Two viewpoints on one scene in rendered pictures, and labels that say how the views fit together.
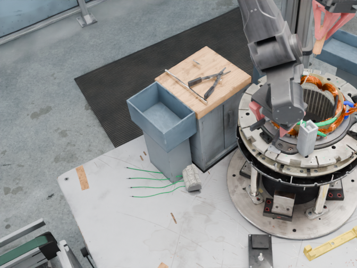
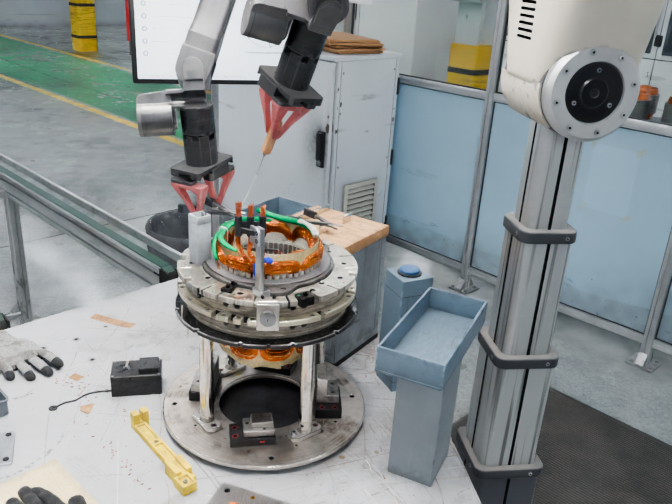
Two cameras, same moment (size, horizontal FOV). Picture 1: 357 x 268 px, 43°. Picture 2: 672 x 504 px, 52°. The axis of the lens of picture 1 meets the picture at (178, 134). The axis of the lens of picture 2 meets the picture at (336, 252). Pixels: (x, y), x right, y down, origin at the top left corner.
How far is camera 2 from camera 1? 149 cm
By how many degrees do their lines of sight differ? 58
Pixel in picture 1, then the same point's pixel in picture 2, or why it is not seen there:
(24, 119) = not seen: hidden behind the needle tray
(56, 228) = not seen: hidden behind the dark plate
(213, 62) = (359, 229)
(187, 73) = (332, 218)
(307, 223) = (187, 414)
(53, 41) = (577, 344)
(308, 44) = (507, 351)
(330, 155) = (193, 275)
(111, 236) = (169, 294)
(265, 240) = (149, 366)
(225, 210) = not seen: hidden behind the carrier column
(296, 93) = (154, 105)
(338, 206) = (219, 442)
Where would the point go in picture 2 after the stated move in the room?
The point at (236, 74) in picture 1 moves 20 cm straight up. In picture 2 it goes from (341, 241) to (347, 146)
